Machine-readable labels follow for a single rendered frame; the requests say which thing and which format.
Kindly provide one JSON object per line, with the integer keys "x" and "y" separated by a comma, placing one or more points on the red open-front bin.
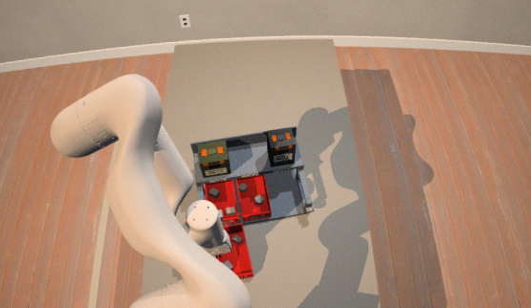
{"x": 224, "y": 200}
{"x": 256, "y": 185}
{"x": 239, "y": 255}

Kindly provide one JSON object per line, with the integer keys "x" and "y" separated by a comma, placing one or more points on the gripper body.
{"x": 224, "y": 247}

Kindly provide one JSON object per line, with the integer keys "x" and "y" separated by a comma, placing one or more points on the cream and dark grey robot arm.
{"x": 129, "y": 109}

